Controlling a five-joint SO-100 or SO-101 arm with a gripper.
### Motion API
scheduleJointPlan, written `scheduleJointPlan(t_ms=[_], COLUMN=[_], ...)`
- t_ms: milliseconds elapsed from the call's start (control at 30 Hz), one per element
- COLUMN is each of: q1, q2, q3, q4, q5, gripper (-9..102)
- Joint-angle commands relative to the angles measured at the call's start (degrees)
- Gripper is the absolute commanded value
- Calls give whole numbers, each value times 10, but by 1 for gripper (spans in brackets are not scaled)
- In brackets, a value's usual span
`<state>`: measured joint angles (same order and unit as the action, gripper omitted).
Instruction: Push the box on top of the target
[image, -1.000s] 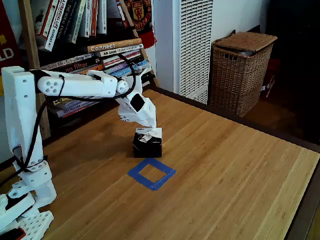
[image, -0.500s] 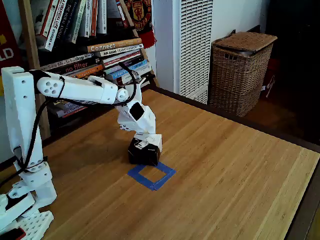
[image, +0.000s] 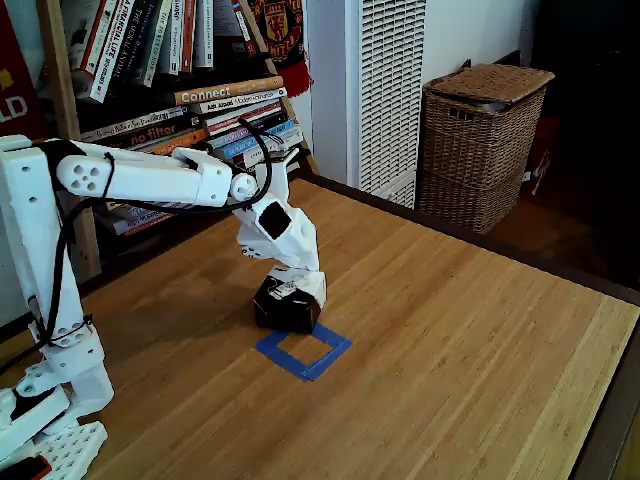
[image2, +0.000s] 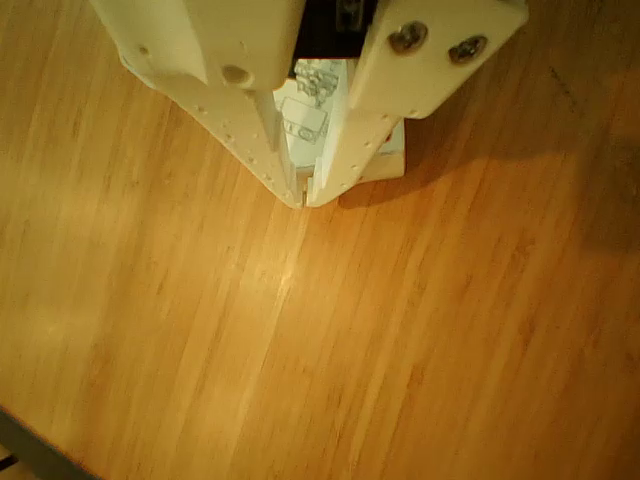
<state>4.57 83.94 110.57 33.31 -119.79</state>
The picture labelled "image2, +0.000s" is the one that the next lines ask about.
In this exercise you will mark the black white servo box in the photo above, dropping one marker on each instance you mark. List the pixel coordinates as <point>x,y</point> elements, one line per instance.
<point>305,125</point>

